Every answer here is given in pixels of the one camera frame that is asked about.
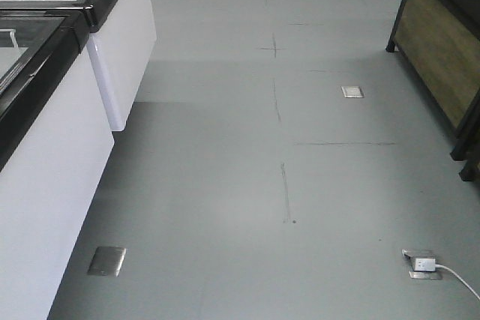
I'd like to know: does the closed steel floor socket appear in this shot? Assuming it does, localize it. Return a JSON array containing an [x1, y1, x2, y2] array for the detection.
[[87, 246, 127, 277]]

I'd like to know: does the open floor socket with plug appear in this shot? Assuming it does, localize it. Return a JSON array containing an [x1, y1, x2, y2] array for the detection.
[[401, 249, 443, 280]]

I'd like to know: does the far steel floor socket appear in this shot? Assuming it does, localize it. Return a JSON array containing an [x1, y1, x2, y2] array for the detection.
[[341, 85, 365, 99]]

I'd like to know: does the wooden black-framed display stand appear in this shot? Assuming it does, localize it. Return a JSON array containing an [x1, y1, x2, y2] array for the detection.
[[385, 0, 479, 181]]

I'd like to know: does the far white chest freezer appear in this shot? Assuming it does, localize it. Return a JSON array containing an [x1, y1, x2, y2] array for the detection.
[[1, 0, 157, 132]]

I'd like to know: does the white power cable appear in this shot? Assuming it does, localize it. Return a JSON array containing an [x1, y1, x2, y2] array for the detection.
[[434, 263, 480, 298]]

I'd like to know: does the near white chest freezer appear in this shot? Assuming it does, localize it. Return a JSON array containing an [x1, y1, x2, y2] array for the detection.
[[1, 10, 114, 319]]

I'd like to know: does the white chest freezer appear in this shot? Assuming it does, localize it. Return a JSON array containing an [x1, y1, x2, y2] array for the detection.
[[1, 0, 157, 132], [1, 10, 114, 319]]

